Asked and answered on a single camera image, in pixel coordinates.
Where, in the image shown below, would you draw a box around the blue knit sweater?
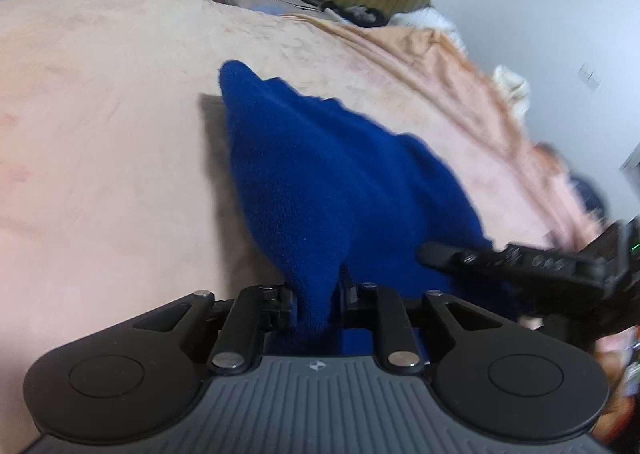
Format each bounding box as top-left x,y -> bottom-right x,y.
219,61 -> 515,356

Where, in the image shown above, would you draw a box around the dark clothes pile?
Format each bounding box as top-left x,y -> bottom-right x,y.
320,1 -> 388,28

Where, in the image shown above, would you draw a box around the person's right hand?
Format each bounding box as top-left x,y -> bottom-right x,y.
593,326 -> 639,444

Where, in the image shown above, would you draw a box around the cream knitted cloth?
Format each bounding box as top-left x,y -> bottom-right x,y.
492,65 -> 530,120

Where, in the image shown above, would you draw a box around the pink floral bed sheet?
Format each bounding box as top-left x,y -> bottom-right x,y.
0,0 -> 601,454

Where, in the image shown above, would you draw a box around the orange blanket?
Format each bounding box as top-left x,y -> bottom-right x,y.
301,18 -> 600,250

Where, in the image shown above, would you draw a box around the white fluffy blanket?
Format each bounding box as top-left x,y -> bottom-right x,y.
387,6 -> 468,54

